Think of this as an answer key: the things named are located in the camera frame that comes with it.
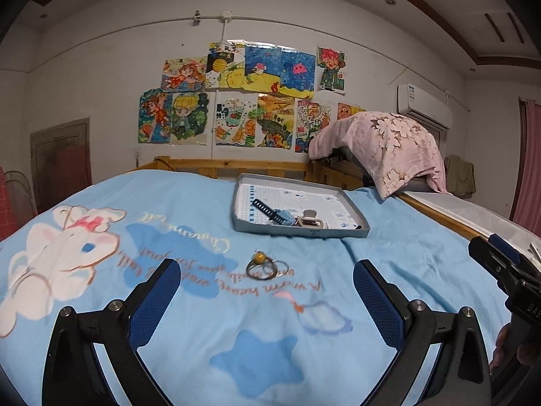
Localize grey shallow cardboard tray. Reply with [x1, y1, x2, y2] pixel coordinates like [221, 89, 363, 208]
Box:
[231, 173, 371, 239]

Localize red checked cloth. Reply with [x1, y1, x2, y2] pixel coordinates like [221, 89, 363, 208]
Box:
[0, 167, 20, 242]

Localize white wall air conditioner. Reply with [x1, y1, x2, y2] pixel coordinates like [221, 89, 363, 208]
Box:
[396, 84, 454, 130]

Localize ring with yellow bead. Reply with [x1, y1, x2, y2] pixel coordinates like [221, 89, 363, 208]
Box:
[246, 250, 275, 280]

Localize ceiling air vent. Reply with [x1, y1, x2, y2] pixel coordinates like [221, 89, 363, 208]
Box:
[484, 10, 527, 43]

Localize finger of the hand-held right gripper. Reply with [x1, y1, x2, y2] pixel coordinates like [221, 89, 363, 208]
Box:
[486, 234, 541, 282]
[468, 239, 518, 294]

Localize person's right hand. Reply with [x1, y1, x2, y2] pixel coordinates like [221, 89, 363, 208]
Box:
[490, 323, 535, 368]

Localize beige hair claw clip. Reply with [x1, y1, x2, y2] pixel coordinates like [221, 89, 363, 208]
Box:
[296, 208, 328, 229]

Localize white cable conduit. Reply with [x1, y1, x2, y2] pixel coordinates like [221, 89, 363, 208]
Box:
[25, 10, 470, 113]

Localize wooden bed frame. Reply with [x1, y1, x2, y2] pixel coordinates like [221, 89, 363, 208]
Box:
[152, 156, 491, 242]

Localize light blue cartoon printed blanket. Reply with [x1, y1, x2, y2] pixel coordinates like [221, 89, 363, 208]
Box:
[0, 169, 512, 406]

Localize brown wooden door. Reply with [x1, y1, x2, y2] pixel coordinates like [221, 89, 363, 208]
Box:
[30, 117, 93, 214]

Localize pink floral cloth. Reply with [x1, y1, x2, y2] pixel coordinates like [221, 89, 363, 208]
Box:
[308, 111, 446, 200]

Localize group of colourful wall drawings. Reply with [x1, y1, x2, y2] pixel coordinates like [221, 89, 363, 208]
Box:
[137, 41, 366, 154]

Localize pink curtain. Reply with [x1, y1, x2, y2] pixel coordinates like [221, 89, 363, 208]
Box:
[511, 97, 541, 238]

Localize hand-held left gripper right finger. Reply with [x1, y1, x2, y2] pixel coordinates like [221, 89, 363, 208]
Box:
[353, 259, 493, 406]

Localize olive green hanging clothes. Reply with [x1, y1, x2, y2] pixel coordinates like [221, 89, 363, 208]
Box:
[444, 154, 476, 199]

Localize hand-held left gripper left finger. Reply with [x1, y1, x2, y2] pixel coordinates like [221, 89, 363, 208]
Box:
[42, 258, 182, 406]

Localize pale grey mattress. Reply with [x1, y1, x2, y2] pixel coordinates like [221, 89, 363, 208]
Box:
[401, 190, 541, 258]

